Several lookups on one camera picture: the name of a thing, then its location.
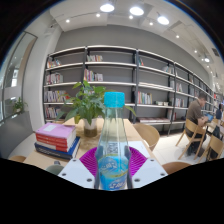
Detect grey wall shelf unit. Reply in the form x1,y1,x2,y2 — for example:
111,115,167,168
42,44,215,129

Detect laptop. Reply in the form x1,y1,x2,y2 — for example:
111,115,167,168
203,112,215,123

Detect black backpack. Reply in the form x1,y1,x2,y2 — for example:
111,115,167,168
209,125,223,158

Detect pink book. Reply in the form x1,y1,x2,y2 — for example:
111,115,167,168
34,122,78,140

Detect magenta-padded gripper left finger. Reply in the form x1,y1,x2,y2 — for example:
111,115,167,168
57,146,100,190

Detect green potted plant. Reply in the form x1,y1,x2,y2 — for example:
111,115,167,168
56,79,138,138

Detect clear bottle with blue cap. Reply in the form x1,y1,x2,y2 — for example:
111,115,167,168
94,91,132,192

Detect person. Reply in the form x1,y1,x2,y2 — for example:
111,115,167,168
185,91,210,156
215,103,224,121

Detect dark blue book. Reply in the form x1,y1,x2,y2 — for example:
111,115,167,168
34,136,82,160

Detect ceiling lights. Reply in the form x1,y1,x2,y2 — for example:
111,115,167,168
64,2,212,64

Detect red book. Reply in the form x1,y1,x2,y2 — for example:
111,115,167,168
35,138,79,153
35,132,78,146

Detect small green plant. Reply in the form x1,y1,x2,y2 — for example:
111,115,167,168
12,96,29,114

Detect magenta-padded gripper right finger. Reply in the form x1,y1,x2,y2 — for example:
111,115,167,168
128,146,169,190

